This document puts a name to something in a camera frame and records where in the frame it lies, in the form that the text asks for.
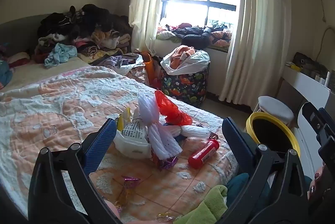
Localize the orange bag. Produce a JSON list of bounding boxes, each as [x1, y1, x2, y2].
[[141, 51, 158, 89]]

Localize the purple candy wrapper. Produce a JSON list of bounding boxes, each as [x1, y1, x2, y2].
[[159, 156, 179, 170], [122, 176, 141, 189]]

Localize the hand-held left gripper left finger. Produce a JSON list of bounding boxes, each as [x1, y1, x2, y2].
[[27, 118, 123, 224]]

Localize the pile of clothes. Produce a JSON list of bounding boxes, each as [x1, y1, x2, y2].
[[34, 4, 133, 69]]

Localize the green towel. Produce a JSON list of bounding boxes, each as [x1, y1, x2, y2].
[[173, 185, 229, 224]]

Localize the cream curtain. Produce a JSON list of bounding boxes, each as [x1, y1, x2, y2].
[[218, 0, 293, 113], [128, 0, 174, 55]]

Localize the white dressing table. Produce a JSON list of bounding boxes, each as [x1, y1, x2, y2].
[[277, 66, 332, 120]]

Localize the yellow wrapper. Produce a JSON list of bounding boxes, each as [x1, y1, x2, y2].
[[117, 107, 132, 132]]

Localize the yellow-rimmed black bin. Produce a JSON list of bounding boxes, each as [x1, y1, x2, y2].
[[245, 111, 301, 159]]

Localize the small white foam net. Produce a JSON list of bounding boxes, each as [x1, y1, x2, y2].
[[180, 125, 210, 139]]

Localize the red plastic bottle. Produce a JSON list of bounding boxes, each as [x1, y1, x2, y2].
[[188, 139, 220, 169]]

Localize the dark patterned bag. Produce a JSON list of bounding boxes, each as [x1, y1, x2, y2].
[[292, 52, 328, 76]]

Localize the pink red clothes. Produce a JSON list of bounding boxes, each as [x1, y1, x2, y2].
[[0, 44, 31, 69]]

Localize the orange cloth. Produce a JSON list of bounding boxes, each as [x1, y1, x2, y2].
[[170, 45, 196, 68]]

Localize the clothes on windowsill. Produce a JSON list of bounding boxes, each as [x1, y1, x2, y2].
[[156, 22, 234, 48]]

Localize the white wire-frame stool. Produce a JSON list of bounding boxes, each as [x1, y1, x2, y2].
[[258, 96, 295, 127]]

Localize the yellow flat item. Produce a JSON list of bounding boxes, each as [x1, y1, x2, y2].
[[285, 62, 302, 71]]

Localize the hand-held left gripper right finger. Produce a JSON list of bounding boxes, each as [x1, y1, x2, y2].
[[216, 117, 312, 224]]

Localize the white curved cabinet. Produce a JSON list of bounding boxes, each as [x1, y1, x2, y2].
[[292, 102, 327, 183]]

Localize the peach printed bag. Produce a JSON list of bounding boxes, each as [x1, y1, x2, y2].
[[125, 67, 147, 84]]

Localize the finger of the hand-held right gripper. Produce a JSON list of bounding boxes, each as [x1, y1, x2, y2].
[[304, 102, 327, 133]]

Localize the dinosaur print laundry basket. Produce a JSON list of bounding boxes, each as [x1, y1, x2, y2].
[[160, 60, 210, 109]]

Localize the large white foam net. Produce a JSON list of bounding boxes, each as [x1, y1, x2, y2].
[[137, 93, 183, 161]]

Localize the purple grey cloth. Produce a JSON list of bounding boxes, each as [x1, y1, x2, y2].
[[104, 54, 145, 75]]

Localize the red plastic bag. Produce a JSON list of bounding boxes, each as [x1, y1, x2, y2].
[[154, 90, 193, 126]]

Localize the white plastic bag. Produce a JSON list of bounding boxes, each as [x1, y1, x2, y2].
[[160, 50, 211, 76]]

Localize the person's right hand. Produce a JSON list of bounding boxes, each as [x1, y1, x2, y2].
[[308, 163, 335, 204]]

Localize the white printed packet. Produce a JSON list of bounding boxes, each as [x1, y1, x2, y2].
[[122, 119, 149, 145]]

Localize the teal floral cloth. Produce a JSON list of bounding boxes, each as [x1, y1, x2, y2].
[[0, 60, 14, 89]]

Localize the grey headboard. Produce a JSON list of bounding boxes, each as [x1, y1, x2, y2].
[[0, 13, 54, 58]]

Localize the light blue cloth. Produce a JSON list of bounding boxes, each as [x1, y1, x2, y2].
[[44, 43, 78, 69]]

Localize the shiny candy wrapper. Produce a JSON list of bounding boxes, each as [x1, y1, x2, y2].
[[156, 212, 176, 222]]

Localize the peach printed blanket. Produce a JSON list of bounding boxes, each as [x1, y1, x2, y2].
[[0, 66, 239, 222]]

